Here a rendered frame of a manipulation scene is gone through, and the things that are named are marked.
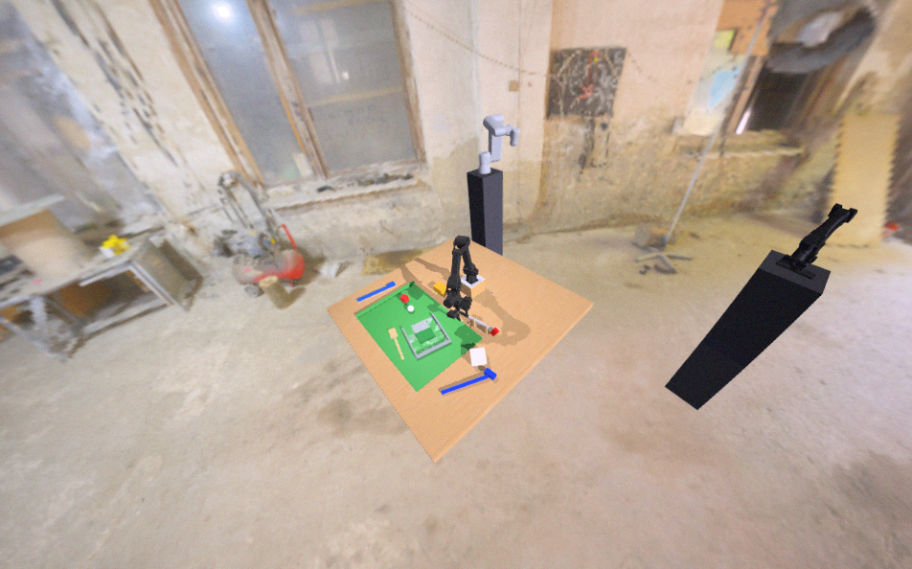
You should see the green flat board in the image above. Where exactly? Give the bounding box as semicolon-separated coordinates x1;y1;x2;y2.
357;284;484;392

